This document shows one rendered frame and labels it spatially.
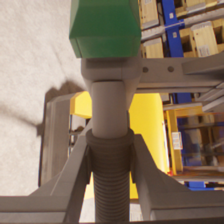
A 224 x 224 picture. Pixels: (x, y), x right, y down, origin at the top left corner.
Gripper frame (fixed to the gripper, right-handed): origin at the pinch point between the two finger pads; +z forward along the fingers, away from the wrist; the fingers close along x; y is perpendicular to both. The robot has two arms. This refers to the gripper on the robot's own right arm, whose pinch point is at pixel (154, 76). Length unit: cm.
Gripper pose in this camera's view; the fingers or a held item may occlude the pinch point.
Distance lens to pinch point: 16.8
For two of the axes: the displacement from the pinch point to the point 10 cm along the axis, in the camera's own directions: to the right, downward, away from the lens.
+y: -0.3, -9.7, 2.6
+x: -0.1, -2.6, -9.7
